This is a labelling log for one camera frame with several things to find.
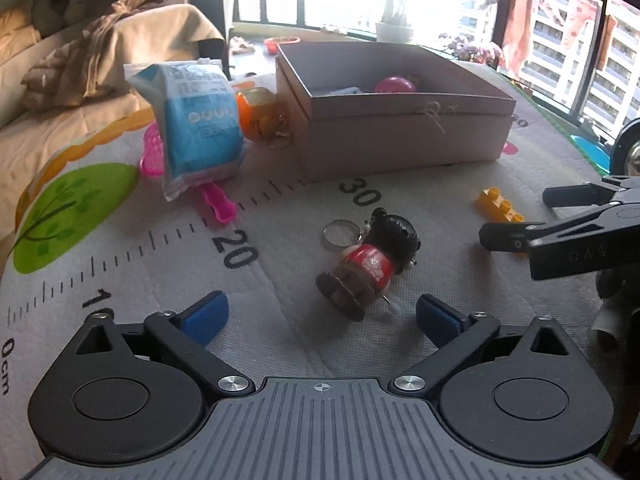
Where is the brown blanket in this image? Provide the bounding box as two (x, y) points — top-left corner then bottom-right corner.
(21, 0), (167, 112)

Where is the colourful printed play mat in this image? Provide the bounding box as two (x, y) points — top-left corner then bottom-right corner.
(1, 68), (624, 479)

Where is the pink plastic basket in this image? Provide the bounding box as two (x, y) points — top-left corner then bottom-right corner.
(139, 122), (164, 178)

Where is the beige sofa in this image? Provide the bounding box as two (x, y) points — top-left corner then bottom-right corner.
(1, 0), (224, 237)

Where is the white plant pot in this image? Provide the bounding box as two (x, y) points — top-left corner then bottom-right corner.
(376, 22), (413, 44)

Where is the pink plastic scoop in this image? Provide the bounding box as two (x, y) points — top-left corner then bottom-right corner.
(198, 182), (238, 226)

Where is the red bowl on sill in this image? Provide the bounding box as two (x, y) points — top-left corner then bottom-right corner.
(264, 36), (302, 55)

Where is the blue white wipes packet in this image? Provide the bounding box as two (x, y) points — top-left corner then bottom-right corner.
(125, 58), (244, 202)

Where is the red black doll keychain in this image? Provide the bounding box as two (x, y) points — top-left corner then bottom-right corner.
(316, 207), (421, 322)

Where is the yellow building brick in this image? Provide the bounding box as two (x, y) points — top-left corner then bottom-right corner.
(475, 186), (525, 223)

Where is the pink round toy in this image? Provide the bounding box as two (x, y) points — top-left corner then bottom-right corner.
(374, 76), (416, 93)

